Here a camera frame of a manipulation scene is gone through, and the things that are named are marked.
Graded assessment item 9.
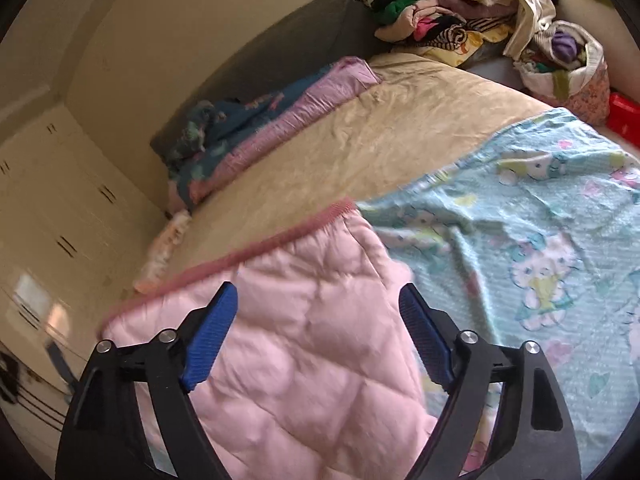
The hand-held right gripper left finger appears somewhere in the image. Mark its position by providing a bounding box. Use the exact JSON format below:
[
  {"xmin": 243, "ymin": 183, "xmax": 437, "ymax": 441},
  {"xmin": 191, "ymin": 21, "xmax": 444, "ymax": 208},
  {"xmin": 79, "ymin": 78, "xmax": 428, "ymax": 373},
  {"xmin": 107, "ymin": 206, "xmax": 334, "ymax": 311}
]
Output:
[{"xmin": 55, "ymin": 281, "xmax": 239, "ymax": 480}]

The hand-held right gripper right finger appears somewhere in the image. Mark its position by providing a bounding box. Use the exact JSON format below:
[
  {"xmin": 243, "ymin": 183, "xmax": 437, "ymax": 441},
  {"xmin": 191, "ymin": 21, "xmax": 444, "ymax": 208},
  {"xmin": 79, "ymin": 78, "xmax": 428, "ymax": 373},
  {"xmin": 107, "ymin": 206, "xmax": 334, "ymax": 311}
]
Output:
[{"xmin": 399, "ymin": 283, "xmax": 584, "ymax": 480}]

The pink quilted jacket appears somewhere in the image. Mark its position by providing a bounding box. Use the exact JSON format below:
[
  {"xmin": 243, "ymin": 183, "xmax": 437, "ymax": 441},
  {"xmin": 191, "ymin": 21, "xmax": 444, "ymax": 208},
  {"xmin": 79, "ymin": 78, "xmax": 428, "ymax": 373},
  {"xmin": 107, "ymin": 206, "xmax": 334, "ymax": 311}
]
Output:
[{"xmin": 97, "ymin": 198, "xmax": 501, "ymax": 480}]

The pile of mixed clothes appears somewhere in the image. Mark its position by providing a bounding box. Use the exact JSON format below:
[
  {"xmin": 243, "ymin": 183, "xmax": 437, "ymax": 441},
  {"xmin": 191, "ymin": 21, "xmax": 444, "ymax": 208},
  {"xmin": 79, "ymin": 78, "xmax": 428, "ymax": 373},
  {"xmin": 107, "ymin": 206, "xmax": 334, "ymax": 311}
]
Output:
[{"xmin": 370, "ymin": 0, "xmax": 522, "ymax": 69}]

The peach patterned cloth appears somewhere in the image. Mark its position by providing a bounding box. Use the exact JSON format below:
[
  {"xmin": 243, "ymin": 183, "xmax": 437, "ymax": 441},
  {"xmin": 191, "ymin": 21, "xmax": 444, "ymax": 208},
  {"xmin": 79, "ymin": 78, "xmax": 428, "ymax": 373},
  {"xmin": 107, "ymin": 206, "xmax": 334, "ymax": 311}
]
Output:
[{"xmin": 133, "ymin": 210, "xmax": 194, "ymax": 294}]

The light blue cartoon printed blanket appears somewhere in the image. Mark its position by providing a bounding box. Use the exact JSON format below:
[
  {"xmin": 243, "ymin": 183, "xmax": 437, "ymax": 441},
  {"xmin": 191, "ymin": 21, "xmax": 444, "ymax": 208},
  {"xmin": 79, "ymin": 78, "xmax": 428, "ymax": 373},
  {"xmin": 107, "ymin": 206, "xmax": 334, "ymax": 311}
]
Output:
[{"xmin": 356, "ymin": 107, "xmax": 640, "ymax": 480}]

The cream wardrobe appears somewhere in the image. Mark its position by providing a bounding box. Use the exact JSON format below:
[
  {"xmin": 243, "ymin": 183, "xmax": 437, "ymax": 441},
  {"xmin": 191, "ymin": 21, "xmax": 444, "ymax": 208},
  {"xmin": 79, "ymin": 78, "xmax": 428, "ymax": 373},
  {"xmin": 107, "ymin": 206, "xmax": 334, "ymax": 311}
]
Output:
[{"xmin": 0, "ymin": 85, "xmax": 167, "ymax": 411}]

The beige bedspread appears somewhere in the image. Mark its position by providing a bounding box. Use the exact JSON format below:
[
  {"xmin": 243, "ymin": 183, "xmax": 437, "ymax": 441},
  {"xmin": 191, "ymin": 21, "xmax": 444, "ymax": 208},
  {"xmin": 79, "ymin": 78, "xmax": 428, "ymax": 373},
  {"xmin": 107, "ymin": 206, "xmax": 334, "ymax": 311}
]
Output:
[{"xmin": 165, "ymin": 52, "xmax": 557, "ymax": 282}]

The dark blue floral blanket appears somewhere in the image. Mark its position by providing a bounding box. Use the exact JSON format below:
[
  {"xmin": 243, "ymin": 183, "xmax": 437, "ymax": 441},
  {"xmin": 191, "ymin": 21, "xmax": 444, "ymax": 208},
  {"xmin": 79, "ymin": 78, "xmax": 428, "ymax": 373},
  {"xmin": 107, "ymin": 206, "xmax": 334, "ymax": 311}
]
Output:
[{"xmin": 167, "ymin": 79, "xmax": 322, "ymax": 212}]

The folded purple quilt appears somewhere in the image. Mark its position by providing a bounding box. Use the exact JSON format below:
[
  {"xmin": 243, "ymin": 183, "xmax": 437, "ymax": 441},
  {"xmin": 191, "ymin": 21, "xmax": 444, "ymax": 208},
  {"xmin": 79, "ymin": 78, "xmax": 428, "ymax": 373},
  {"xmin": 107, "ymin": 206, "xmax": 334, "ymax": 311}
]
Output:
[{"xmin": 187, "ymin": 56, "xmax": 384, "ymax": 207}]

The floral fabric bag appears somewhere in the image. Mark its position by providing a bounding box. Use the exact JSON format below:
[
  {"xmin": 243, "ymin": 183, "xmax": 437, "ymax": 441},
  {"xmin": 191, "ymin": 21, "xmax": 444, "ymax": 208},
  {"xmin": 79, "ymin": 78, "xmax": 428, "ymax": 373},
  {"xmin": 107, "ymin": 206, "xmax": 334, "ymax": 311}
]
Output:
[{"xmin": 514, "ymin": 20, "xmax": 612, "ymax": 127}]

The red box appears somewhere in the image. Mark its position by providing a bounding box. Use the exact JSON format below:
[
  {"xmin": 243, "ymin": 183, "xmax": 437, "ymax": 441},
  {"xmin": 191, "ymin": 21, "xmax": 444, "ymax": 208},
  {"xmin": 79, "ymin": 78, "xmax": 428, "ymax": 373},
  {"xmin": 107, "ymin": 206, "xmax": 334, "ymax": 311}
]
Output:
[{"xmin": 606, "ymin": 91, "xmax": 640, "ymax": 137}]

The grey headboard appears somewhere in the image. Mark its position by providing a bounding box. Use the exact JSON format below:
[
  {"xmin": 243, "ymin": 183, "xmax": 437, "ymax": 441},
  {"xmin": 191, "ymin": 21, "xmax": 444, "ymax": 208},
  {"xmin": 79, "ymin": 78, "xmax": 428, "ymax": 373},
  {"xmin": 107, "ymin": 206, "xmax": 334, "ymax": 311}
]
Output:
[{"xmin": 150, "ymin": 0, "xmax": 397, "ymax": 162}]

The cream curtain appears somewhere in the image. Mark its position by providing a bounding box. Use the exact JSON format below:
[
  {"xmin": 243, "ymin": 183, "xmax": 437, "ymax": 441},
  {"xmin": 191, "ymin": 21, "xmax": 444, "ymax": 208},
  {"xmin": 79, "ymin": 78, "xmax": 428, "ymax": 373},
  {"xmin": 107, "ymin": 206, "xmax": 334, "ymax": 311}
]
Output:
[{"xmin": 502, "ymin": 0, "xmax": 559, "ymax": 59}]

